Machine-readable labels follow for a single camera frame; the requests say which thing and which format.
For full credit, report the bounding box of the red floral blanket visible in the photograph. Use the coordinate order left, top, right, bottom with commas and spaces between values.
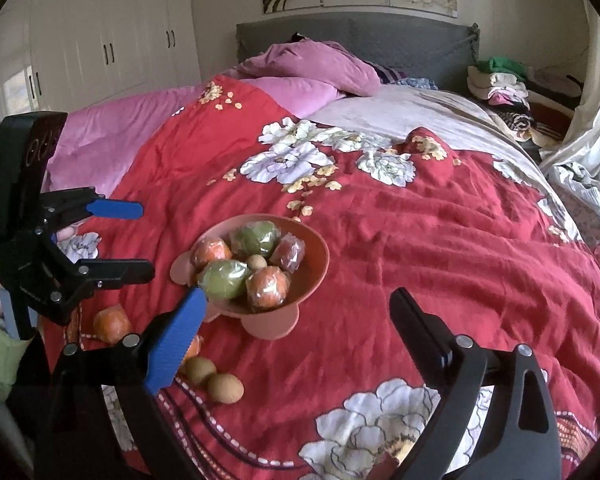
45, 75, 600, 480

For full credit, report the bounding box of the light pink quilt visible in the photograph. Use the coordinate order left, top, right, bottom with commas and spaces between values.
45, 77, 348, 198

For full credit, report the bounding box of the orange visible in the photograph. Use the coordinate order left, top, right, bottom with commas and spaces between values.
190, 237, 233, 271
180, 334, 204, 366
245, 266, 290, 311
92, 306, 132, 345

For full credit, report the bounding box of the cream wardrobe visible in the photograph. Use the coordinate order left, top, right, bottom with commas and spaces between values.
0, 0, 203, 111

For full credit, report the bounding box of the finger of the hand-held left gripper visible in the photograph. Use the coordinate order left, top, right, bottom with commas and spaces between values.
42, 187, 145, 229
55, 258, 156, 311

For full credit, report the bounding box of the white curtain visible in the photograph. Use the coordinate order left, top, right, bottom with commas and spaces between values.
540, 0, 600, 171

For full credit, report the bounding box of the pink pillow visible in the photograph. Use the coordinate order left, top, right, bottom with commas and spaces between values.
236, 41, 383, 97

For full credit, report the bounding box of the stack of folded clothes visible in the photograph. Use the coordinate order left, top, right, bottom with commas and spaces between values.
467, 67, 538, 138

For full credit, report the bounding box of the red fruit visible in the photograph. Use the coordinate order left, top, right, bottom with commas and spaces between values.
269, 234, 307, 273

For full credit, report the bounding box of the beige grey bed sheet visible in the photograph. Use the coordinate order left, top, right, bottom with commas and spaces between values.
312, 84, 586, 241

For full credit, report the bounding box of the grey padded headboard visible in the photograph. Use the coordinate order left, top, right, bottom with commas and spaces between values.
236, 13, 481, 92

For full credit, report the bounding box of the salmon pink bowl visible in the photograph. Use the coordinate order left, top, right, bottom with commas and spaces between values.
170, 214, 330, 341

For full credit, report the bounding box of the green garment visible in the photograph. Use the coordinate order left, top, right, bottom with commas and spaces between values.
477, 57, 528, 77

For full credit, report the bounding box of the purple striped cloth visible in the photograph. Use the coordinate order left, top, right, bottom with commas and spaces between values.
375, 64, 408, 85

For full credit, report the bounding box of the crumpled white cloth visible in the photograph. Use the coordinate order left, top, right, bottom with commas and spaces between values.
547, 162, 600, 226

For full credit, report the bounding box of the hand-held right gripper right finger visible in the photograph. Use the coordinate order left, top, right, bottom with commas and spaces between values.
375, 287, 563, 480

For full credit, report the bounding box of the green fruit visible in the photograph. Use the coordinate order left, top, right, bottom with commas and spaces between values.
229, 223, 281, 258
196, 259, 253, 302

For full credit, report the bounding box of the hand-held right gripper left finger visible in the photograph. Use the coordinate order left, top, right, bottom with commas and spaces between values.
34, 286, 209, 480

